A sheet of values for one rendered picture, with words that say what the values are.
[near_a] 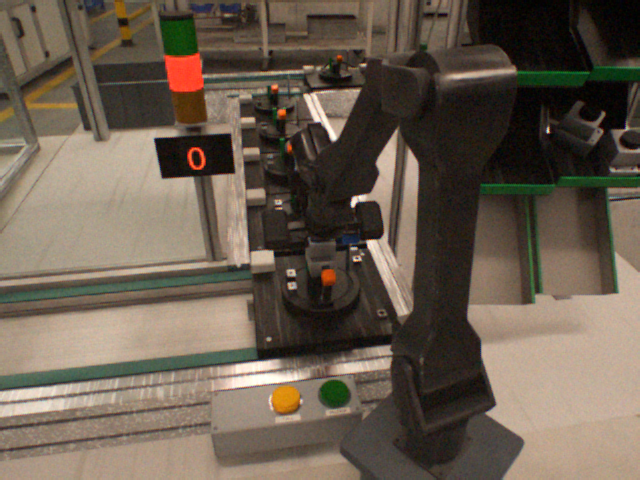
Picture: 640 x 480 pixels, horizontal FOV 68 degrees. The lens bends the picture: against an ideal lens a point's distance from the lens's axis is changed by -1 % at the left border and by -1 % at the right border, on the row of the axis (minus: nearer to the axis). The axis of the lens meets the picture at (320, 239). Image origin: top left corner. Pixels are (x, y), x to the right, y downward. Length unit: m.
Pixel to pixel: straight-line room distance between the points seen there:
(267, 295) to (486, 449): 0.46
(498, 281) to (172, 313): 0.59
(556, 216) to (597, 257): 0.10
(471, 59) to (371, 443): 0.39
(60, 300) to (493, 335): 0.82
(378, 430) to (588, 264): 0.53
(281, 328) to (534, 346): 0.48
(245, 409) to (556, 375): 0.55
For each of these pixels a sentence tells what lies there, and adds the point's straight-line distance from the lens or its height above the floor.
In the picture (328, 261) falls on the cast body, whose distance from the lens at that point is 0.79.
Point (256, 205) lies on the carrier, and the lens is 1.13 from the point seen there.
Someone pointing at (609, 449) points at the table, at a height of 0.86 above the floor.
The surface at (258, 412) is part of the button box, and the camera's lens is 0.71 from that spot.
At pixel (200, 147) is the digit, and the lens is 0.81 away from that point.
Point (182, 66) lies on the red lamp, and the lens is 0.77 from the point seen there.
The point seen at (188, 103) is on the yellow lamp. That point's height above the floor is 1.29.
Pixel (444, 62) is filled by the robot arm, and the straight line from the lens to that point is 0.36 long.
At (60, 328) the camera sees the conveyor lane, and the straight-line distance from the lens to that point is 0.99.
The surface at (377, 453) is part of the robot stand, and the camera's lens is 0.56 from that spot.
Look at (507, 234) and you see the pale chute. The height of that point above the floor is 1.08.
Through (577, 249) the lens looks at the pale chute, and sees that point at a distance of 0.95.
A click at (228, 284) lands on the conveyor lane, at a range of 0.95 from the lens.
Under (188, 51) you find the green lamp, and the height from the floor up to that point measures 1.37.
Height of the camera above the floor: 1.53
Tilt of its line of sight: 34 degrees down
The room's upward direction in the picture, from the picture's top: straight up
